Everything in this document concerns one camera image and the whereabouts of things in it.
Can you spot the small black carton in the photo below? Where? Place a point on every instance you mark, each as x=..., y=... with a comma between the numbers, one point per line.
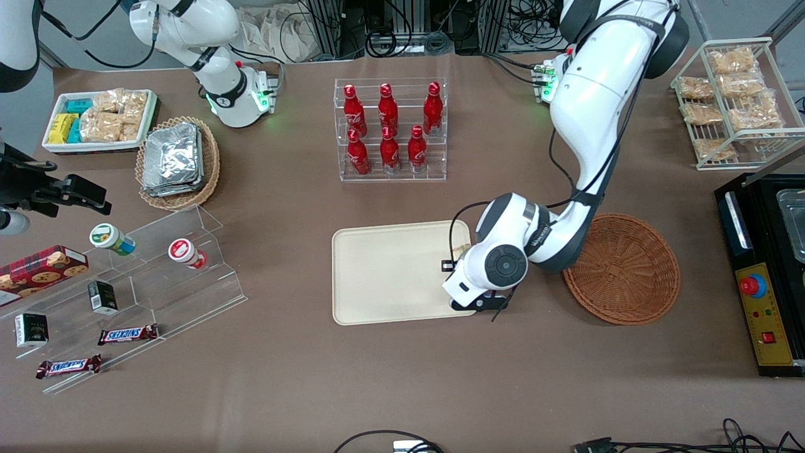
x=31, y=329
x=102, y=297

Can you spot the Snickers chocolate bar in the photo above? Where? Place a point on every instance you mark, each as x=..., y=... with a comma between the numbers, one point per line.
x=129, y=334
x=69, y=366

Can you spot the oval light wicker basket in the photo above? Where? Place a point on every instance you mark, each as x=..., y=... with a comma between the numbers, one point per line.
x=210, y=163

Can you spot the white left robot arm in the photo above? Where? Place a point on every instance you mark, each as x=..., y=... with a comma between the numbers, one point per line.
x=591, y=107

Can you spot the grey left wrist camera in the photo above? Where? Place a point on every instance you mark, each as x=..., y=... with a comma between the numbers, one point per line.
x=471, y=304

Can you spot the red lidded yogurt cup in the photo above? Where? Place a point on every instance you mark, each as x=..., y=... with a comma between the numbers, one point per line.
x=182, y=250

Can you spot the cream plastic serving tray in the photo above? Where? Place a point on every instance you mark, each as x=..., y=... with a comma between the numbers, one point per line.
x=390, y=274

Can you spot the clear rice cracker pack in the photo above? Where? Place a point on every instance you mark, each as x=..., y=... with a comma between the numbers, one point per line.
x=108, y=100
x=130, y=129
x=135, y=104
x=100, y=127

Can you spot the clear acrylic stepped stand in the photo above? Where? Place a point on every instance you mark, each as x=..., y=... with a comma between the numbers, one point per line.
x=182, y=296

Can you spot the clear plastic container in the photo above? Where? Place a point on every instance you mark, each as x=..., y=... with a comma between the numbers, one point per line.
x=793, y=223

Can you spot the white rectangular snack tray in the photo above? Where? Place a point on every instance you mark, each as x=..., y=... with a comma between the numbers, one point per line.
x=56, y=148

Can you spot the green lidded yogurt cup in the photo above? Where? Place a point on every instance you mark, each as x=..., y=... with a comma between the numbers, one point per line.
x=107, y=236

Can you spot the red emergency stop button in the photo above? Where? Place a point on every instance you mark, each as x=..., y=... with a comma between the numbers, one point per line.
x=751, y=286

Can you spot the clear bagged fried snack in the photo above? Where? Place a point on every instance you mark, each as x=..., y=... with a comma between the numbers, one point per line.
x=755, y=114
x=695, y=88
x=742, y=85
x=714, y=149
x=732, y=61
x=703, y=114

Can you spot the beige paper bags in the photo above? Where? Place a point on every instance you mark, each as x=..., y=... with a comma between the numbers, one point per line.
x=277, y=31

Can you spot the silver foil pack stack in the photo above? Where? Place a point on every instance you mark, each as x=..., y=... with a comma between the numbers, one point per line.
x=173, y=157

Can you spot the red tartan cookie box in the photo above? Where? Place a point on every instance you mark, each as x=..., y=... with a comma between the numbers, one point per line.
x=38, y=267

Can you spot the teal snack packet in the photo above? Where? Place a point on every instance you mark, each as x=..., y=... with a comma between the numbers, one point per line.
x=75, y=132
x=78, y=106

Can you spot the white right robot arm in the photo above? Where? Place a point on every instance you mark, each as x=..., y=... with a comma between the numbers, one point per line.
x=188, y=25

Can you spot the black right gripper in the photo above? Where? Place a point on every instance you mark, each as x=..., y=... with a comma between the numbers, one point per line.
x=24, y=182

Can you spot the yellow snack packet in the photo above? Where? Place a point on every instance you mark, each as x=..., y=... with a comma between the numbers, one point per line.
x=61, y=128

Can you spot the round brown wicker basket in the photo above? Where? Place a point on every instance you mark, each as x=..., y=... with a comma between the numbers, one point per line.
x=629, y=277

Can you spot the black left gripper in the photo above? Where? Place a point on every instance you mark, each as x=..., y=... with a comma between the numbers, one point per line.
x=447, y=269

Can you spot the black yellow control box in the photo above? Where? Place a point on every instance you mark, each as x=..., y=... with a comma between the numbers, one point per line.
x=770, y=314

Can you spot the clear acrylic bottle rack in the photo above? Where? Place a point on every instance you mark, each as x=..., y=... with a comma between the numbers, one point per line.
x=405, y=94

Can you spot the grey metal bar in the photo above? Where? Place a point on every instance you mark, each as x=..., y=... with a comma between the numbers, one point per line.
x=777, y=165

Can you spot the aluminium profile frame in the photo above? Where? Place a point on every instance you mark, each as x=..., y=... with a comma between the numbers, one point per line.
x=390, y=19

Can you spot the red cola bottle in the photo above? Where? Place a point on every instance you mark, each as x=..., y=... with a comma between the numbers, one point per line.
x=433, y=110
x=359, y=156
x=417, y=151
x=388, y=110
x=390, y=152
x=354, y=113

